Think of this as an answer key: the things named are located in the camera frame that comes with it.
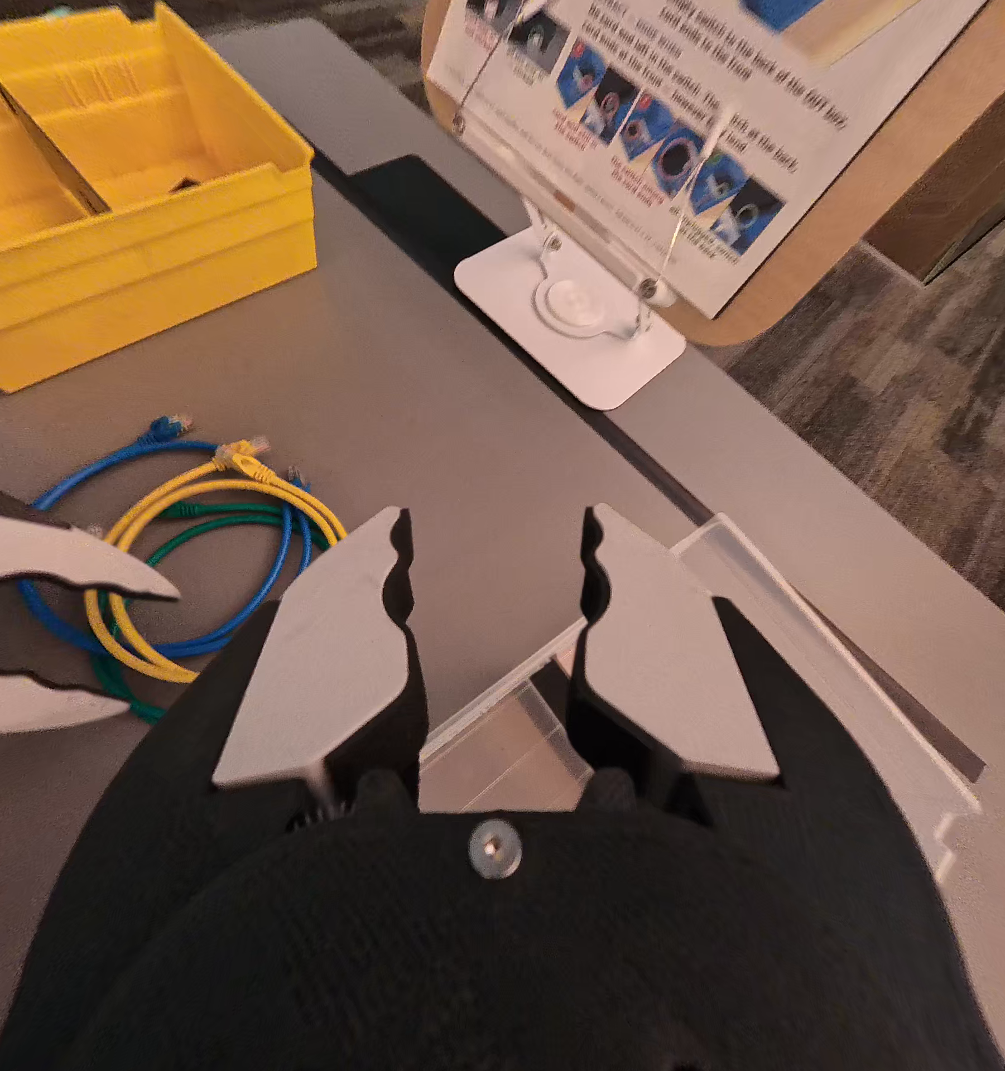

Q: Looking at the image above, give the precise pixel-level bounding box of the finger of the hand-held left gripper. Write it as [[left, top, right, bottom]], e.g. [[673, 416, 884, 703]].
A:
[[0, 479, 181, 601], [0, 657, 132, 737]]

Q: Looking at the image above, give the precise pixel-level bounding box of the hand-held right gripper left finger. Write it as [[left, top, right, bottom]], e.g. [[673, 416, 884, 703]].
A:
[[211, 505, 430, 811]]

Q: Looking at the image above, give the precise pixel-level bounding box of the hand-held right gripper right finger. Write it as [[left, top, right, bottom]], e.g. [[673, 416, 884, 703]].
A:
[[566, 504, 781, 800]]

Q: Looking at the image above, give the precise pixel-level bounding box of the green ethernet cable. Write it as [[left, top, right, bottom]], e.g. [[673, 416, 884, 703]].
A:
[[92, 500, 331, 725]]

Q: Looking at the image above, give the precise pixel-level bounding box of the blue ethernet cable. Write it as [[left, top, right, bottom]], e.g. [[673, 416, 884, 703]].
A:
[[18, 414, 312, 662]]

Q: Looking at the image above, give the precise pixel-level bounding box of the yellow ethernet cable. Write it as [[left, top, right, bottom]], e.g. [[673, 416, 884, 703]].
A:
[[84, 435, 348, 683]]

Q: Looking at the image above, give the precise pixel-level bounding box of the yellow plastic bin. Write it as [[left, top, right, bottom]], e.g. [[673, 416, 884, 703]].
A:
[[0, 0, 318, 394]]

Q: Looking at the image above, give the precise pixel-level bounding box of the clear acrylic tray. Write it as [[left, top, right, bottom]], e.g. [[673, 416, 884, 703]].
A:
[[419, 512, 984, 888]]

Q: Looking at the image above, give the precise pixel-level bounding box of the white sheet stand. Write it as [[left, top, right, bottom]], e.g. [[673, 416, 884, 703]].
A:
[[454, 201, 687, 411]]

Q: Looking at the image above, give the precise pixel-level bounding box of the instruction sheet on stand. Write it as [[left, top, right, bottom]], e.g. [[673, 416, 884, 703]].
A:
[[422, 0, 1005, 348]]

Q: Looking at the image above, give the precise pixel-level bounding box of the printed instruction sheet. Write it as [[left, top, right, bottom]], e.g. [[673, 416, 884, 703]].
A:
[[425, 0, 993, 319]]

